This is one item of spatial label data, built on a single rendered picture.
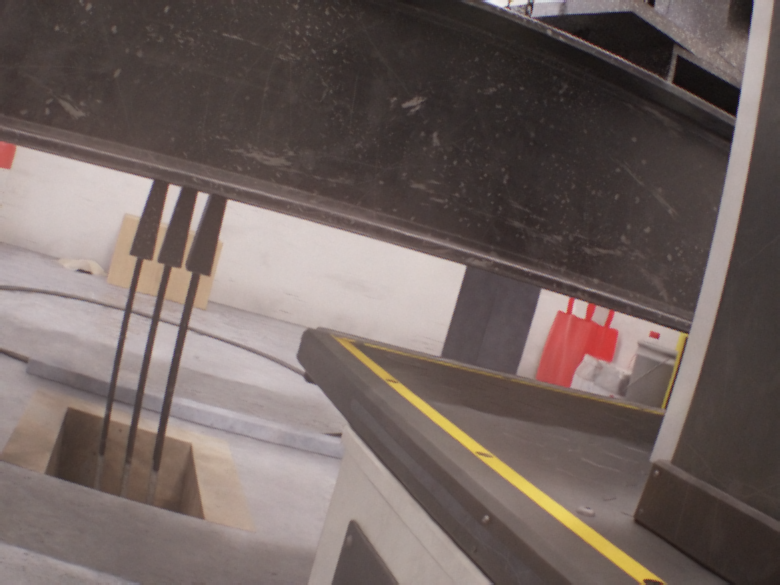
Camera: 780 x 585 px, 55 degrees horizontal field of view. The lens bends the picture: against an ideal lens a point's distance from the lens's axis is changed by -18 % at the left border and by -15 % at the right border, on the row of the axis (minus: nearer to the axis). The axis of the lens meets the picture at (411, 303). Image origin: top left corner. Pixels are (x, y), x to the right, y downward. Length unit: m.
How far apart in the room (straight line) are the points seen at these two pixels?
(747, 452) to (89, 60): 0.68
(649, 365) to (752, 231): 2.46
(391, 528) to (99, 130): 0.50
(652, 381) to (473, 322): 1.03
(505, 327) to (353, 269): 1.77
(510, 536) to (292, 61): 0.59
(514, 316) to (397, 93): 1.17
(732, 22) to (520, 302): 0.87
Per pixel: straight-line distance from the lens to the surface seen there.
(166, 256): 1.19
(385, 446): 0.48
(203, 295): 3.22
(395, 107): 0.84
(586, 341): 3.54
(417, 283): 3.73
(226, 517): 1.16
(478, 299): 1.91
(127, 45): 0.82
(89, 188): 3.56
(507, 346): 1.96
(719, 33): 1.52
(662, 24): 1.37
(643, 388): 2.82
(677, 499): 0.35
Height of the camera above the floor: 0.41
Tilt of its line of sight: 3 degrees down
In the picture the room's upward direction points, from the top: 16 degrees clockwise
